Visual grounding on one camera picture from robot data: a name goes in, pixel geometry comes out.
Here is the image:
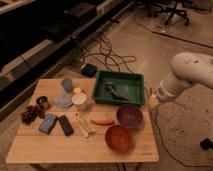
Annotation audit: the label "black box on floor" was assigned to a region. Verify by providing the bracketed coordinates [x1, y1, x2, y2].
[200, 138, 213, 150]

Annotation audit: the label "dark shelf unit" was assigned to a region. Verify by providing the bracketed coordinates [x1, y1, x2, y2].
[0, 0, 132, 121]

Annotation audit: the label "cream wooden sticks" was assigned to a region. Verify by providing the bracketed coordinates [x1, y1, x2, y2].
[76, 114, 96, 138]

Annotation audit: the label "purple bowl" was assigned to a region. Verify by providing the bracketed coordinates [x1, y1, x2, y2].
[116, 104, 143, 129]

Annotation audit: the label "black power adapter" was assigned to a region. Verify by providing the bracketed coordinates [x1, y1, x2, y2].
[81, 63, 97, 78]

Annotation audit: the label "office chair base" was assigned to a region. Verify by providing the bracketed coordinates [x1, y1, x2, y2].
[141, 0, 190, 26]

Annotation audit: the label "green plastic tray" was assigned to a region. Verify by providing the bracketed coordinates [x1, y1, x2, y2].
[92, 71, 145, 107]

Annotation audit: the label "orange carrot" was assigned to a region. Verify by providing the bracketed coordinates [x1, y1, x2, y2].
[90, 119, 115, 126]

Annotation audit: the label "light blue plate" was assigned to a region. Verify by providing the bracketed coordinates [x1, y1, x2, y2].
[54, 93, 72, 108]

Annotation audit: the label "grey utensil in tray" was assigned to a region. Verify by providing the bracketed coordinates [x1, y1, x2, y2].
[104, 82, 124, 100]

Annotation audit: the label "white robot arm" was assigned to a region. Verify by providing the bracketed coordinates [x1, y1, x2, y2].
[148, 52, 213, 109]

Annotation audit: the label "black floor cables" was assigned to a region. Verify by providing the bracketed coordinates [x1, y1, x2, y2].
[71, 31, 138, 73]

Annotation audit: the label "wooden table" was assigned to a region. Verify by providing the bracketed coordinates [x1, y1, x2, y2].
[6, 78, 159, 164]

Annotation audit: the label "white cup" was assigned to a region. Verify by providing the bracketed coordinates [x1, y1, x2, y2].
[72, 93, 87, 110]

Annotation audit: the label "small yellow object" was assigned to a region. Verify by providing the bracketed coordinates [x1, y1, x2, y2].
[73, 87, 82, 94]

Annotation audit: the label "orange bowl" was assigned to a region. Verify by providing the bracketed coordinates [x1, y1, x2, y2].
[105, 125, 132, 152]

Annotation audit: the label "black rectangular block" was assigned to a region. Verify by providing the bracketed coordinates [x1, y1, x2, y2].
[58, 115, 74, 136]

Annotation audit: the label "blue cup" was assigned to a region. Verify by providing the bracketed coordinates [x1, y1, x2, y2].
[61, 78, 74, 92]

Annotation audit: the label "blue sponge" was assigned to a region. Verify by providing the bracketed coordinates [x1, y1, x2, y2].
[39, 114, 57, 134]

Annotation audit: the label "dark red grapes bunch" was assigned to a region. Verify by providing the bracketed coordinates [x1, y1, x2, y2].
[21, 105, 45, 125]

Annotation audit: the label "small metal cup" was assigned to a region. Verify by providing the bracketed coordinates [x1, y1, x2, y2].
[36, 96, 50, 110]

